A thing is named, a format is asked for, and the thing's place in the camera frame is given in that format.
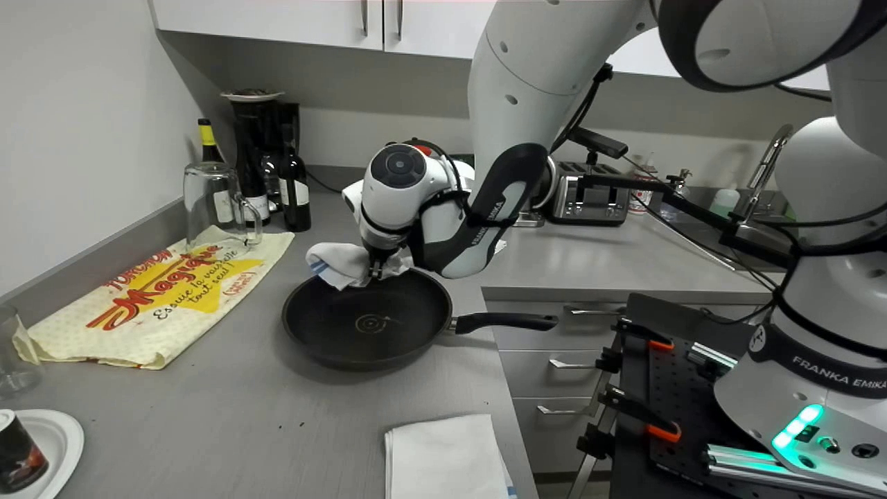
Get upper white cabinets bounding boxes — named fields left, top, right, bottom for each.
left=149, top=0, right=838, bottom=98

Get black coffee maker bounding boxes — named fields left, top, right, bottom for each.
left=226, top=92, right=310, bottom=229

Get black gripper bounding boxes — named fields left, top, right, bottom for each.
left=367, top=245, right=409, bottom=279

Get yellow red printed bag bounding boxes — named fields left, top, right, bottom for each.
left=12, top=229, right=294, bottom=371

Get white dish cloth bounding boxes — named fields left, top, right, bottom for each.
left=306, top=242, right=414, bottom=290

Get black frying pan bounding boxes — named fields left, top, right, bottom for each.
left=283, top=271, right=558, bottom=371

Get silver toaster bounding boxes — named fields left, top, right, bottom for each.
left=550, top=161, right=630, bottom=227

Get dark wine bottle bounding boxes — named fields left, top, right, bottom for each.
left=197, top=120, right=234, bottom=227

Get black perforated mounting board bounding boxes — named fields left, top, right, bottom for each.
left=610, top=293, right=779, bottom=499

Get black mug red print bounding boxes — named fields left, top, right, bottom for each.
left=0, top=410, right=50, bottom=493

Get white plate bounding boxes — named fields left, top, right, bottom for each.
left=0, top=407, right=86, bottom=499

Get orange and black clamp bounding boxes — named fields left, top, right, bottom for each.
left=576, top=317, right=683, bottom=461

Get folded white cloth red stripe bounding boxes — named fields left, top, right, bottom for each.
left=384, top=414, right=518, bottom=499

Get clear glass jar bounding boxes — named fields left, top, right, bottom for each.
left=184, top=161, right=240, bottom=245

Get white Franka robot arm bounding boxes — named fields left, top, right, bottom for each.
left=355, top=0, right=887, bottom=276

